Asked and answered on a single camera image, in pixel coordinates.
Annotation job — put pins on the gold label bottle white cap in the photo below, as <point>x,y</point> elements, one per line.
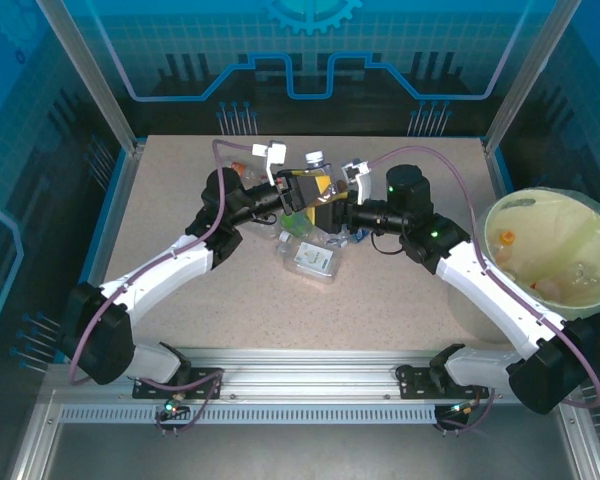
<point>315,158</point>

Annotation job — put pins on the wide clear bottle white cap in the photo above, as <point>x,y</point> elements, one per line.
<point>312,260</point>

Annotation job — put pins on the bin with pale green liner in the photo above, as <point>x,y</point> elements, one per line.
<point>545,220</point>

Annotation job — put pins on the orange label bottle brown cap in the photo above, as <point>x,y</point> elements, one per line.
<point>238,166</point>

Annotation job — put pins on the clear plastic bottle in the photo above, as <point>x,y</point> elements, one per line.
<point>547,289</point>

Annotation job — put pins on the small bottle blue label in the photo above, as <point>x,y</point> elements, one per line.
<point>340,240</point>

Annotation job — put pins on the amber tinted plastic bottle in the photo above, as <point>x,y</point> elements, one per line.
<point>336,192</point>

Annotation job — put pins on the clear bottle with orange cap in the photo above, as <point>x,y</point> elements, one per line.
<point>506,236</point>

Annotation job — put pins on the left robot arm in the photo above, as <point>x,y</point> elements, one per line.
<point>150,280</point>

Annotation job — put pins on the clear bottle small green label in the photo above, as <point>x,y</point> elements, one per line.
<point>295,223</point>

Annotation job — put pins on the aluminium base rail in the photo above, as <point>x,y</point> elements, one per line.
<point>310,372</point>

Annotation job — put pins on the aluminium frame post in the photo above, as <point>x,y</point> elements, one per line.
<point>95,85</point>
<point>525,85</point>

